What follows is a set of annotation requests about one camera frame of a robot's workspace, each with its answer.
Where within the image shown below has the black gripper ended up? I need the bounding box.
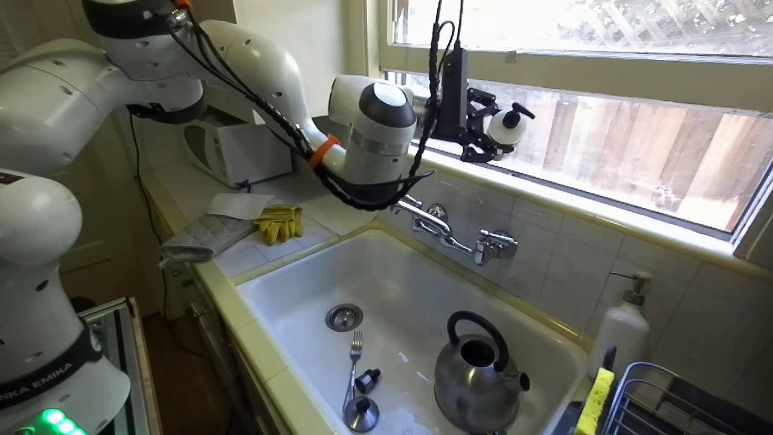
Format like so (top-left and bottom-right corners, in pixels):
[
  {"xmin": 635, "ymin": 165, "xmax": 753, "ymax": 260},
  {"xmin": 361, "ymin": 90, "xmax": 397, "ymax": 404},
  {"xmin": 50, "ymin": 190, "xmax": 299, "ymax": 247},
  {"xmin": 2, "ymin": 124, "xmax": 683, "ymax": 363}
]
[{"xmin": 462, "ymin": 81, "xmax": 518, "ymax": 165}]

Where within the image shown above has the orange label hand soap bottle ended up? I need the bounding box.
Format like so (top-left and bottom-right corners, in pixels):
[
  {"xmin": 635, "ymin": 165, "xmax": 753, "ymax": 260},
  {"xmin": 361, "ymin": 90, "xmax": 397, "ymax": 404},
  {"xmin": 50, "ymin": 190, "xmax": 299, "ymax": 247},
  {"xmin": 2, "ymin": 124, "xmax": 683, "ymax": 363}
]
[{"xmin": 487, "ymin": 100, "xmax": 539, "ymax": 151}]

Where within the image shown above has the white ceramic sink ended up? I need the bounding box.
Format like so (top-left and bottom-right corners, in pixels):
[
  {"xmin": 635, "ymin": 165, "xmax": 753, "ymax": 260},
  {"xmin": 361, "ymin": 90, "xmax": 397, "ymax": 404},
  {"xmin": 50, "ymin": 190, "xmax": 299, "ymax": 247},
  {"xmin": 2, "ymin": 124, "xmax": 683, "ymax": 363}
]
[{"xmin": 236, "ymin": 228, "xmax": 591, "ymax": 435}]

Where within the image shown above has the metal sink drain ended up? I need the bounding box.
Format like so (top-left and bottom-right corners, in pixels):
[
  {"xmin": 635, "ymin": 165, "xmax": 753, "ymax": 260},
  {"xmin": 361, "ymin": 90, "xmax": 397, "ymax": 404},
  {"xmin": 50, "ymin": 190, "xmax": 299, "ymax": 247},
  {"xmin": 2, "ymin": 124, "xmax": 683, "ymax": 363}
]
[{"xmin": 324, "ymin": 303, "xmax": 368, "ymax": 336}]

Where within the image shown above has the white pump dispenser bottle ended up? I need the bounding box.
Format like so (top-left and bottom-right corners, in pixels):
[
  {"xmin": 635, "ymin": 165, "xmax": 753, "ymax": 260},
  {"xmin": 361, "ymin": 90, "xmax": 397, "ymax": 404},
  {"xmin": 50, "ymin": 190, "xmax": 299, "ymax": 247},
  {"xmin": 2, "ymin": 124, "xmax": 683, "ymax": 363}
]
[{"xmin": 589, "ymin": 271, "xmax": 655, "ymax": 382}]

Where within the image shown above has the yellow rubber glove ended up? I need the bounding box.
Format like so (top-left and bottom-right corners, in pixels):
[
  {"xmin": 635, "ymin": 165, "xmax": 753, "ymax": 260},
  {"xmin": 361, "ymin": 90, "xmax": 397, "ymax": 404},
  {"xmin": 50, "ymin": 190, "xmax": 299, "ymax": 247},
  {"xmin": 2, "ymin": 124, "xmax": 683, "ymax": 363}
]
[{"xmin": 253, "ymin": 203, "xmax": 306, "ymax": 249}]

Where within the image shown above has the white countertop appliance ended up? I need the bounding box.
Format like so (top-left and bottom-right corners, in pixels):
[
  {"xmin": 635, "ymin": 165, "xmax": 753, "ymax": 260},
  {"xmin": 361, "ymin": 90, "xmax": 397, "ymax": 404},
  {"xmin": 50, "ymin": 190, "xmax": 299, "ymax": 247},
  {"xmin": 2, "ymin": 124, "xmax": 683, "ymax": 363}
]
[{"xmin": 183, "ymin": 110, "xmax": 298, "ymax": 190}]

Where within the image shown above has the metal fork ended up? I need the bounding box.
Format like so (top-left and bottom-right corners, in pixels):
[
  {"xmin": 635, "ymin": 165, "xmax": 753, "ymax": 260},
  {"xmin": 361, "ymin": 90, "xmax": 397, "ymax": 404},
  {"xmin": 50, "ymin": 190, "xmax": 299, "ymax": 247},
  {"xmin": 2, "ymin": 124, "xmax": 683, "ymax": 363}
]
[{"xmin": 345, "ymin": 328, "xmax": 368, "ymax": 405}]

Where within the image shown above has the small steel and black cap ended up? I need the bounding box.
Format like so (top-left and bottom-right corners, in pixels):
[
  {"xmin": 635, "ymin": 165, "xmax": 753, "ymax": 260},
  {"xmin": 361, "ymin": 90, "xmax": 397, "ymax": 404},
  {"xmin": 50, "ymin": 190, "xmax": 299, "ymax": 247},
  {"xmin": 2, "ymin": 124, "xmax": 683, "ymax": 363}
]
[{"xmin": 353, "ymin": 367, "xmax": 384, "ymax": 396}]

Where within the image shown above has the yellow green sponge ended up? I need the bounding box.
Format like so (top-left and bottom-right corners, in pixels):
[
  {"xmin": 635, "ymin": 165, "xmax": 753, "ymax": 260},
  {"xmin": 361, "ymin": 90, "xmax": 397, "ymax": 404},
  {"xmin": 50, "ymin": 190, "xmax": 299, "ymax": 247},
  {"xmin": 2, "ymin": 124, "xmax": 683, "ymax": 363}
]
[{"xmin": 572, "ymin": 364, "xmax": 618, "ymax": 435}]

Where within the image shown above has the grey folded cloth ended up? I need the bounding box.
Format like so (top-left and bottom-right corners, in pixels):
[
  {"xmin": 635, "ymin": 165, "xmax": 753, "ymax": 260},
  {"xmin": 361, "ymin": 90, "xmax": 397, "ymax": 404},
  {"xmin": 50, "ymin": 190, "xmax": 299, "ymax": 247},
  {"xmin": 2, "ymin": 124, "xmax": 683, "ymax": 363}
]
[{"xmin": 158, "ymin": 209, "xmax": 258, "ymax": 271}]

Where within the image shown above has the round steel cup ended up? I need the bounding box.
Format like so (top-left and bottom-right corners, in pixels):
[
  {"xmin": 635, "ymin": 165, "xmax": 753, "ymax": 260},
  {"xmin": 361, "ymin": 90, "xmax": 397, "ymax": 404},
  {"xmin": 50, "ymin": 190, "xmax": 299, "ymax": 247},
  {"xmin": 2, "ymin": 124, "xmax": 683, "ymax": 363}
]
[{"xmin": 341, "ymin": 391, "xmax": 382, "ymax": 435}]

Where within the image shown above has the white panelled door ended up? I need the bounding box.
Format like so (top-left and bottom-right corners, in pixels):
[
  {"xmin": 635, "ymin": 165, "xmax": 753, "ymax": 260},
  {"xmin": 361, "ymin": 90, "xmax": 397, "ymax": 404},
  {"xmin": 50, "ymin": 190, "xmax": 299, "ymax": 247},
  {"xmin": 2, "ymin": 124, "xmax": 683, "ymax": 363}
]
[{"xmin": 55, "ymin": 171, "xmax": 165, "ymax": 318}]

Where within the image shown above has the metal stove edge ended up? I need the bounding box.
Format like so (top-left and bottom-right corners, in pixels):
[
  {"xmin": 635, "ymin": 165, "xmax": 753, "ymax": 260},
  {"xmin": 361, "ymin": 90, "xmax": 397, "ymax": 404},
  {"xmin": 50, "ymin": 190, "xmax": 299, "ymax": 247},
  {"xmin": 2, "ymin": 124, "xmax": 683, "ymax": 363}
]
[{"xmin": 79, "ymin": 295, "xmax": 165, "ymax": 435}]

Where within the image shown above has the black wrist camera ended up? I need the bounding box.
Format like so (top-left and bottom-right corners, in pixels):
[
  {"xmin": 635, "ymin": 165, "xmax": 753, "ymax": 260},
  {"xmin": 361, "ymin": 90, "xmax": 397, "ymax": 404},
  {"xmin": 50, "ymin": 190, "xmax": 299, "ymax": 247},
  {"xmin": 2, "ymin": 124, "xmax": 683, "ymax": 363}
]
[{"xmin": 438, "ymin": 44, "xmax": 472, "ymax": 148}]

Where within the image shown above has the chrome wall faucet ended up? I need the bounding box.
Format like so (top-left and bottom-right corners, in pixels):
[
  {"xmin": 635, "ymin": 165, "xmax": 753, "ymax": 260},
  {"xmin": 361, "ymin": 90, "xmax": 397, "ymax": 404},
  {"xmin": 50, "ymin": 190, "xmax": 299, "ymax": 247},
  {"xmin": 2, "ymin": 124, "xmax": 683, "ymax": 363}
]
[{"xmin": 388, "ymin": 190, "xmax": 522, "ymax": 267}]

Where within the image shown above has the cream window frame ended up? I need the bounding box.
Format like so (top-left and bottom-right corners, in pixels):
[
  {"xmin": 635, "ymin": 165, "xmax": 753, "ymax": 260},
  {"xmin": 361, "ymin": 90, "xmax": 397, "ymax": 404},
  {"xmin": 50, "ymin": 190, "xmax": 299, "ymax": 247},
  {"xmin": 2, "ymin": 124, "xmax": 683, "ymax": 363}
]
[{"xmin": 345, "ymin": 0, "xmax": 773, "ymax": 260}]

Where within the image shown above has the steel kettle with black handle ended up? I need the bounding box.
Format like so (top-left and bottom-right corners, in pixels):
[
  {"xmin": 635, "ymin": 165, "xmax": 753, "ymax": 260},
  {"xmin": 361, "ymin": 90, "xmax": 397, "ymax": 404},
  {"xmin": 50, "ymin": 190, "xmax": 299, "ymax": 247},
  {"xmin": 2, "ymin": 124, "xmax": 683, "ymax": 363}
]
[{"xmin": 433, "ymin": 310, "xmax": 533, "ymax": 435}]

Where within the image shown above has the wire dish rack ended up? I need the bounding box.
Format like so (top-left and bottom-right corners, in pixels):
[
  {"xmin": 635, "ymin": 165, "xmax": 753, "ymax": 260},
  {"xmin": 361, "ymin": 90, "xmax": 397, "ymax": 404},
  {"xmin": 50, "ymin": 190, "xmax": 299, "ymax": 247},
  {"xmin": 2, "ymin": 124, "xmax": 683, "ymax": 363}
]
[{"xmin": 601, "ymin": 361, "xmax": 773, "ymax": 435}]

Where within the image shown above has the black wall power cable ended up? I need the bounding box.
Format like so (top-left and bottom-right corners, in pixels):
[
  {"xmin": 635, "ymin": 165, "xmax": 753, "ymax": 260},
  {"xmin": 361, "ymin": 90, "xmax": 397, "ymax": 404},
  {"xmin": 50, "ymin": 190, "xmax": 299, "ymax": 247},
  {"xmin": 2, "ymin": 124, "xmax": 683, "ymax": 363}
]
[{"xmin": 127, "ymin": 115, "xmax": 167, "ymax": 245}]

